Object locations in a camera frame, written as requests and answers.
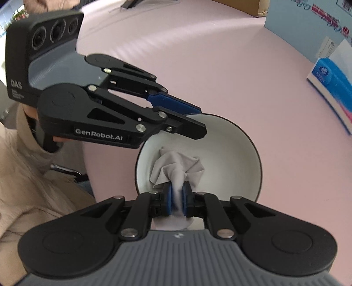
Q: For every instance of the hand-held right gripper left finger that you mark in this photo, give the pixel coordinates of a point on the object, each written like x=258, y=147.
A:
x=167, y=200

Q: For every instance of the blue cardboard panel red print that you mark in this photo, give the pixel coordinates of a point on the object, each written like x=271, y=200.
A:
x=291, y=24

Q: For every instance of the person's left hand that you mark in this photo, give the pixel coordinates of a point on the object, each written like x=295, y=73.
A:
x=62, y=139

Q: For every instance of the black chair frame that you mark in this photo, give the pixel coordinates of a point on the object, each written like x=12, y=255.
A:
x=74, y=173

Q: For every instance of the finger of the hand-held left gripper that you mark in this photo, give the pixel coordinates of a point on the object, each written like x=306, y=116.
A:
x=189, y=128
x=176, y=103

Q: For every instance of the grey cleaning cloth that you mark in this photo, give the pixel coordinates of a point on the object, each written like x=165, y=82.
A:
x=176, y=167

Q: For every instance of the brown cardboard box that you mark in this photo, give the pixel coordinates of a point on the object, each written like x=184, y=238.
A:
x=255, y=7

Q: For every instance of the white paper label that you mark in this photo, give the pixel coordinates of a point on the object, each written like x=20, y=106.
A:
x=327, y=46

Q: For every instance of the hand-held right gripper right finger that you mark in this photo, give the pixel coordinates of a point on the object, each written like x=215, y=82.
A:
x=187, y=200

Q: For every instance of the blue tissue box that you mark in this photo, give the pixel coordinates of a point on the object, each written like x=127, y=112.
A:
x=330, y=79

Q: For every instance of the white bowl with black rim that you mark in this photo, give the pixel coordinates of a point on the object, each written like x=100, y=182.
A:
x=228, y=154

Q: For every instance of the person's beige sweater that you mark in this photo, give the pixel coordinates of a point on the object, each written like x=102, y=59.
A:
x=41, y=203

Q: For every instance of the person's left forearm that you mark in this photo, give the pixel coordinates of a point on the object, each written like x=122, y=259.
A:
x=24, y=148

